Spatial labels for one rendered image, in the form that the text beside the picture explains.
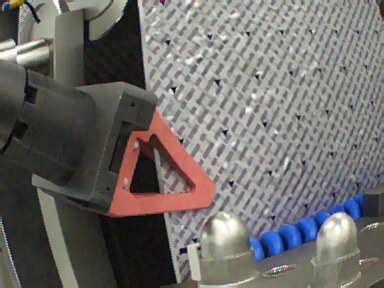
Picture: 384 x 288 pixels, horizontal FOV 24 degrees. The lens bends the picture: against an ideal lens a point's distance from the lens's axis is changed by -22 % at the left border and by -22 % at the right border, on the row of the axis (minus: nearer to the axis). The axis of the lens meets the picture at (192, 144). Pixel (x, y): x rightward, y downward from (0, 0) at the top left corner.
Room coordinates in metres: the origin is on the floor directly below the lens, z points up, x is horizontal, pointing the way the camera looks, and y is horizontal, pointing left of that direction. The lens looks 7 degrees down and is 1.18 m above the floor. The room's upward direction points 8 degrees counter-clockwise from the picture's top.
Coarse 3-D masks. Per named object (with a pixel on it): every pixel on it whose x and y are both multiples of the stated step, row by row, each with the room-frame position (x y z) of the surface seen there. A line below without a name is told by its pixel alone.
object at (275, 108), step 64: (192, 0) 0.64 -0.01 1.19; (256, 0) 0.67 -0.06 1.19; (320, 0) 0.70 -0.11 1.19; (192, 64) 0.64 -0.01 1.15; (256, 64) 0.66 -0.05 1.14; (320, 64) 0.69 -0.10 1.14; (192, 128) 0.63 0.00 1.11; (256, 128) 0.66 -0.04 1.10; (320, 128) 0.69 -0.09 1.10; (256, 192) 0.65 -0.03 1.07; (320, 192) 0.68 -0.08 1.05
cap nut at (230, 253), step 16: (208, 224) 0.56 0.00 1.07; (224, 224) 0.55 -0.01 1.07; (240, 224) 0.56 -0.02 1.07; (208, 240) 0.55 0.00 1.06; (224, 240) 0.55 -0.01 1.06; (240, 240) 0.55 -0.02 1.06; (208, 256) 0.55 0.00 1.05; (224, 256) 0.55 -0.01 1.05; (240, 256) 0.55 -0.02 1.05; (208, 272) 0.55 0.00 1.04; (224, 272) 0.55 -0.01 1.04; (240, 272) 0.55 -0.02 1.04; (256, 272) 0.56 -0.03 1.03
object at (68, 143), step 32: (32, 96) 0.56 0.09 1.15; (64, 96) 0.57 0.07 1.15; (96, 96) 0.58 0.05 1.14; (128, 96) 0.56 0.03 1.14; (32, 128) 0.55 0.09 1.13; (64, 128) 0.56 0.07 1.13; (96, 128) 0.57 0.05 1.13; (32, 160) 0.56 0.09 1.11; (64, 160) 0.57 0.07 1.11; (96, 160) 0.55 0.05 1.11; (64, 192) 0.58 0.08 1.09; (96, 192) 0.55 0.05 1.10
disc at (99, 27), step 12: (60, 0) 0.73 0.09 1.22; (120, 0) 0.64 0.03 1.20; (132, 0) 0.63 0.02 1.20; (108, 12) 0.65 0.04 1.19; (120, 12) 0.64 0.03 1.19; (84, 24) 0.69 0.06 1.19; (96, 24) 0.67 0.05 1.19; (108, 24) 0.65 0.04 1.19; (84, 36) 0.69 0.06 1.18; (96, 36) 0.67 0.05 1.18
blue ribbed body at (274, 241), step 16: (336, 208) 0.66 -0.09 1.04; (352, 208) 0.67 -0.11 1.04; (288, 224) 0.64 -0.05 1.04; (304, 224) 0.64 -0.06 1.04; (320, 224) 0.65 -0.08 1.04; (256, 240) 0.62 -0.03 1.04; (272, 240) 0.62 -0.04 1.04; (288, 240) 0.63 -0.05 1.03; (304, 240) 0.64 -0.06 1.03; (256, 256) 0.61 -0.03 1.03
